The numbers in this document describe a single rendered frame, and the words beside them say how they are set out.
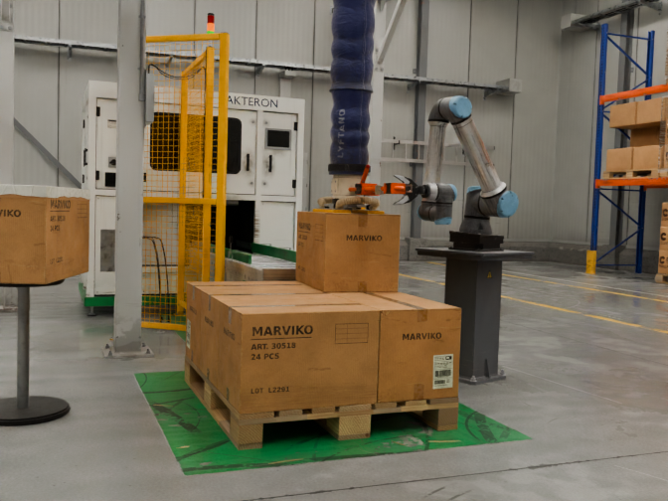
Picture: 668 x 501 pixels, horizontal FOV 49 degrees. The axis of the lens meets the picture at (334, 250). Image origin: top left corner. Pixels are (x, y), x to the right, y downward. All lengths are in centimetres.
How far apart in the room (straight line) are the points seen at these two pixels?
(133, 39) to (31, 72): 826
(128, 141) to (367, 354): 234
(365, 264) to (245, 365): 104
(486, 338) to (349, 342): 143
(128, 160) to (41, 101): 828
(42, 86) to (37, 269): 994
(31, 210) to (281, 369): 120
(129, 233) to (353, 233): 166
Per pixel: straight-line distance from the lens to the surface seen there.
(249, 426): 297
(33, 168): 1288
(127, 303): 478
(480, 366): 429
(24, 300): 351
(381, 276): 371
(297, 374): 298
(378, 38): 771
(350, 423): 312
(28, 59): 1307
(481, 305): 423
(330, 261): 362
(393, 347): 312
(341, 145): 390
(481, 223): 424
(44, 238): 316
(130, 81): 480
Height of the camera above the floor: 96
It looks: 3 degrees down
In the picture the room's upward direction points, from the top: 2 degrees clockwise
